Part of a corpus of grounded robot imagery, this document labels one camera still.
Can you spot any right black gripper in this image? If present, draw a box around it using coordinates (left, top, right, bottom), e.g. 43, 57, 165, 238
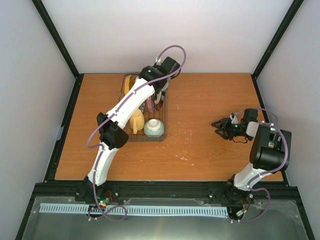
211, 117, 252, 141

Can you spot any black striped plate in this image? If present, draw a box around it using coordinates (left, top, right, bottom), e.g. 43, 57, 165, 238
153, 91, 165, 111

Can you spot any pink polka dot plate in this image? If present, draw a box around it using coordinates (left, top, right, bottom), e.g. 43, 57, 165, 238
146, 96, 155, 114

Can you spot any grey wire dish rack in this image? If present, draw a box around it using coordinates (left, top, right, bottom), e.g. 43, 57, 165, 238
123, 90, 168, 142

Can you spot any yellow ceramic mug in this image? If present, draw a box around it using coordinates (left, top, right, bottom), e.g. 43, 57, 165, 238
129, 109, 145, 134

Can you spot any light green ceramic bowl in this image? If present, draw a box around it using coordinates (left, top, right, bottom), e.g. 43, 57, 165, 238
143, 118, 165, 138

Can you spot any white blue striped plate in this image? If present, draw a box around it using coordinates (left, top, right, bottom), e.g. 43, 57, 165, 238
139, 102, 145, 113

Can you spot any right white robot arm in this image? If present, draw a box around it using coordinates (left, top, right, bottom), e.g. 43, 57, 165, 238
211, 108, 292, 203

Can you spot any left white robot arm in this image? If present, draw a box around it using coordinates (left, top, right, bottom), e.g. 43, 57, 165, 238
86, 57, 183, 202

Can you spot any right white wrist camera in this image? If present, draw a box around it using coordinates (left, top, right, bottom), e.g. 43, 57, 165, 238
229, 112, 239, 125

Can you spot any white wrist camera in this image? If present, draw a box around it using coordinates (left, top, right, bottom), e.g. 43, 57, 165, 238
229, 112, 239, 125
154, 57, 163, 65

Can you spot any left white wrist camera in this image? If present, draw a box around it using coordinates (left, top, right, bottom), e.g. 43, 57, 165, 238
154, 57, 163, 65

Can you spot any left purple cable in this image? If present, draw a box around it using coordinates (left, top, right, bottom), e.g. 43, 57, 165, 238
86, 44, 187, 222

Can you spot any left black frame post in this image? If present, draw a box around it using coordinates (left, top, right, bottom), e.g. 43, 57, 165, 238
32, 0, 80, 79

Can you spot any black frame post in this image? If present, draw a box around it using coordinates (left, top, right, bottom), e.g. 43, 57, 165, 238
32, 0, 80, 79
251, 0, 304, 81

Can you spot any right black frame post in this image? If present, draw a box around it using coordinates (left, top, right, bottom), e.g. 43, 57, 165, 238
251, 0, 304, 81

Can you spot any black aluminium frame rail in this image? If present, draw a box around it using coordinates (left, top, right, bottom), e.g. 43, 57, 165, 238
32, 181, 301, 203

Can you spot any light blue slotted cable duct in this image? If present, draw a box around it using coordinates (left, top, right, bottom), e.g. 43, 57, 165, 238
38, 203, 228, 218

